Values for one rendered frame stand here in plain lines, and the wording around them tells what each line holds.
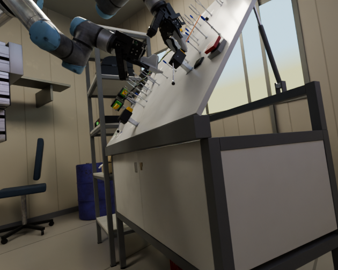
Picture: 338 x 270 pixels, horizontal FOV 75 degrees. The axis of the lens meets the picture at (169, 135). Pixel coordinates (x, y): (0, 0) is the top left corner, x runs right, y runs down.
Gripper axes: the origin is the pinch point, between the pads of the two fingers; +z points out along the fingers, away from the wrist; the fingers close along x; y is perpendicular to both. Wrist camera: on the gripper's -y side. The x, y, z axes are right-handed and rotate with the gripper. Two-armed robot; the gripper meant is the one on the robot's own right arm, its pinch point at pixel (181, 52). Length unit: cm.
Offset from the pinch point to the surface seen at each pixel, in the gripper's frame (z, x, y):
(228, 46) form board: 10.3, -23.4, -5.7
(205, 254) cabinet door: 58, -9, -45
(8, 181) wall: -16, 303, -85
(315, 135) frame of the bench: 55, -23, 13
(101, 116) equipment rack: -5, 99, -5
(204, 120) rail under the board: 24.3, -20.5, -27.8
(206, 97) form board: 19.3, -21.2, -23.1
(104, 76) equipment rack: -31, 96, 14
